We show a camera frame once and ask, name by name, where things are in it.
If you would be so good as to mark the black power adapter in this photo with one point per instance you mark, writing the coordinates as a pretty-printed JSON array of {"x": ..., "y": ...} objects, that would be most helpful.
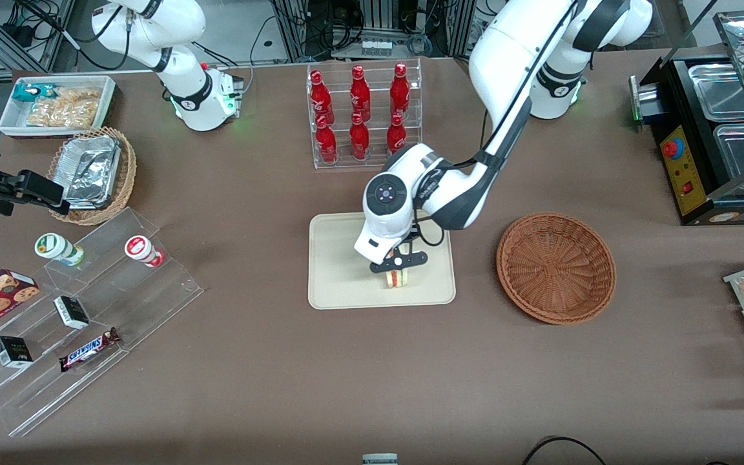
[{"x": 18, "y": 32}]

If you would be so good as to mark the clear acrylic stepped display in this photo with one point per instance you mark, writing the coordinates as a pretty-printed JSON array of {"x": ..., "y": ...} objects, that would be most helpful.
[{"x": 139, "y": 303}]

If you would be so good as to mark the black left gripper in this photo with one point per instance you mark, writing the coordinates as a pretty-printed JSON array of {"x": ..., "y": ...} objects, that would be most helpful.
[{"x": 413, "y": 235}]

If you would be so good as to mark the red cola bottle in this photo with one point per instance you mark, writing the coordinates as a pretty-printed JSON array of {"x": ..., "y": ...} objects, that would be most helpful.
[
  {"x": 396, "y": 132},
  {"x": 400, "y": 87},
  {"x": 320, "y": 93},
  {"x": 327, "y": 142},
  {"x": 360, "y": 139},
  {"x": 360, "y": 90}
]

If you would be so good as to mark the aluminium frame post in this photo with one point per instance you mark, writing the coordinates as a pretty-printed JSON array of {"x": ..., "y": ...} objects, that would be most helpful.
[
  {"x": 291, "y": 29},
  {"x": 462, "y": 26}
]

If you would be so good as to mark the black hot food case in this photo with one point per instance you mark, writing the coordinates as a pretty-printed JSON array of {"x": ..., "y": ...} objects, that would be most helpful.
[{"x": 682, "y": 168}]

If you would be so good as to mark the brown wicker basket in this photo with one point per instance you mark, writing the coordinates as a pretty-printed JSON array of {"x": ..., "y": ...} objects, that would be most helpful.
[{"x": 556, "y": 268}]

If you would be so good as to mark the white power strip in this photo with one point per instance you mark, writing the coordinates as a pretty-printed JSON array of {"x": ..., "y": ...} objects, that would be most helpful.
[{"x": 376, "y": 47}]

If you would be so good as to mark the cream plastic tray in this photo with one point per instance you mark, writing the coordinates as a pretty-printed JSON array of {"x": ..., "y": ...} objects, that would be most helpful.
[{"x": 340, "y": 271}]

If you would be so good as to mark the clear bag of chips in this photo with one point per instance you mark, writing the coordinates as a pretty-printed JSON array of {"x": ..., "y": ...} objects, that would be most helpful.
[{"x": 65, "y": 106}]

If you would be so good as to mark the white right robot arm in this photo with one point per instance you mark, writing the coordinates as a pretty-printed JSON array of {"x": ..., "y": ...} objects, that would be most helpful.
[{"x": 178, "y": 71}]

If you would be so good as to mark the red lid yogurt cup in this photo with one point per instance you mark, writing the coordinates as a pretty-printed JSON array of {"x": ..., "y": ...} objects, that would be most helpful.
[{"x": 141, "y": 249}]

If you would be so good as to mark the white rectangular snack bin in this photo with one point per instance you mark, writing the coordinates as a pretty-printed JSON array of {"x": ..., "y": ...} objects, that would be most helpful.
[{"x": 10, "y": 119}]

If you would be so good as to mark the small black box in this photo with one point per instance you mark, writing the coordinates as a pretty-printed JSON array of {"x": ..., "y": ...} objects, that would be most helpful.
[
  {"x": 72, "y": 312},
  {"x": 12, "y": 352}
]

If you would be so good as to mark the clear acrylic bottle rack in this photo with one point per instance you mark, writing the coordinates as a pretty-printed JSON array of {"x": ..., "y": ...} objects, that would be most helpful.
[{"x": 346, "y": 165}]

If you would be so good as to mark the foil containers stack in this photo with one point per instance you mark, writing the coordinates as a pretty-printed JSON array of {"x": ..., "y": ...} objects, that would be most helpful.
[{"x": 91, "y": 171}]

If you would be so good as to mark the green snack packet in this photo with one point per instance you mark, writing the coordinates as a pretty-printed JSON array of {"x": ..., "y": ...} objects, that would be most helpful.
[{"x": 33, "y": 92}]

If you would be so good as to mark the aluminium frame rail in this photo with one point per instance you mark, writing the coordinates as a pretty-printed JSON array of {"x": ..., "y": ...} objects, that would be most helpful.
[{"x": 30, "y": 39}]

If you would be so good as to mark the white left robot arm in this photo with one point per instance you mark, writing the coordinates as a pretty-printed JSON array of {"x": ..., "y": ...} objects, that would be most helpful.
[{"x": 507, "y": 51}]

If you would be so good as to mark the triangle sandwich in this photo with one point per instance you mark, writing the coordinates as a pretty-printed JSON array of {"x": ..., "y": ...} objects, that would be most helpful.
[{"x": 396, "y": 279}]

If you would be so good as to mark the Snickers chocolate bar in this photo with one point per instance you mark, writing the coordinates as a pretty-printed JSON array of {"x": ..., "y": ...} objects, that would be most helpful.
[{"x": 88, "y": 349}]

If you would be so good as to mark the grey white device edge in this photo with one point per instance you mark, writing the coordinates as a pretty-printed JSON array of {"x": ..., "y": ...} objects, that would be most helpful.
[{"x": 380, "y": 459}]

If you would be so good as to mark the green lid yogurt cup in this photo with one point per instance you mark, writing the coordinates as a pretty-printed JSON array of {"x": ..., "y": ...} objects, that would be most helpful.
[{"x": 55, "y": 247}]

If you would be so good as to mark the light wicker basket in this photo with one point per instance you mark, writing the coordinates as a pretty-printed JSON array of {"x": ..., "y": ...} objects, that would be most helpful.
[{"x": 128, "y": 168}]

